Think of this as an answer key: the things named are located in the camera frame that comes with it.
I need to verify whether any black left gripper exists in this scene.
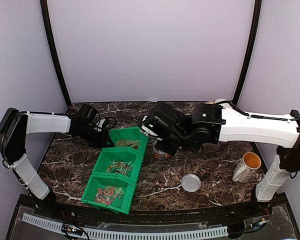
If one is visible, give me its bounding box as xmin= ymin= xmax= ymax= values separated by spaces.
xmin=75 ymin=124 xmax=114 ymax=149

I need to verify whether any clear plastic cup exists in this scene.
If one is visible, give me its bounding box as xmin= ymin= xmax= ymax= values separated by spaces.
xmin=152 ymin=141 xmax=170 ymax=160

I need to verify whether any green bin with popsicle candies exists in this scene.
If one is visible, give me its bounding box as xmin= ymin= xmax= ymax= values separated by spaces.
xmin=109 ymin=127 xmax=149 ymax=156

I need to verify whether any green bin with lollipops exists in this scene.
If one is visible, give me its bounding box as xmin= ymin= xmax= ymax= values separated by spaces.
xmin=91 ymin=147 xmax=144 ymax=183

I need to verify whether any clear round plastic lid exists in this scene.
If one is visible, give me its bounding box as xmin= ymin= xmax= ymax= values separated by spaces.
xmin=181 ymin=174 xmax=202 ymax=193

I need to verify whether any green bin with star candies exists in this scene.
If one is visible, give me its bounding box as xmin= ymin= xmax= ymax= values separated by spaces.
xmin=81 ymin=173 xmax=136 ymax=215

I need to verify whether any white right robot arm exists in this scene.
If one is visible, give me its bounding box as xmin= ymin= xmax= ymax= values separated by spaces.
xmin=140 ymin=99 xmax=300 ymax=217

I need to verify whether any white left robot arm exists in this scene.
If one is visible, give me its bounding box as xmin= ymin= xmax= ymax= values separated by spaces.
xmin=0 ymin=104 xmax=115 ymax=218

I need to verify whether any orange and white bowl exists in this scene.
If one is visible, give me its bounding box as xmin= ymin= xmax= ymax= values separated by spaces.
xmin=214 ymin=98 xmax=230 ymax=104

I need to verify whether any white mug orange inside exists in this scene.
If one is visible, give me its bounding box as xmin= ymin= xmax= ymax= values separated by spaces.
xmin=232 ymin=152 xmax=262 ymax=183

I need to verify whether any grey slotted cable duct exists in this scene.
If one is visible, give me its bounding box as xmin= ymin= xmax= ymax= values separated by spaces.
xmin=21 ymin=213 xmax=229 ymax=240

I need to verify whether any left black frame post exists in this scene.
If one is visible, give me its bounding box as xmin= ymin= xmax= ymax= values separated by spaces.
xmin=40 ymin=0 xmax=72 ymax=107

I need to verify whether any black frame post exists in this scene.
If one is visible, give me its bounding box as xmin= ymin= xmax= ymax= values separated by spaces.
xmin=232 ymin=0 xmax=263 ymax=105
xmin=40 ymin=0 xmax=72 ymax=107

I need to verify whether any right black frame post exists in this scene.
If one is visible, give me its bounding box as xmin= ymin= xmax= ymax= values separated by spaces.
xmin=232 ymin=0 xmax=263 ymax=105

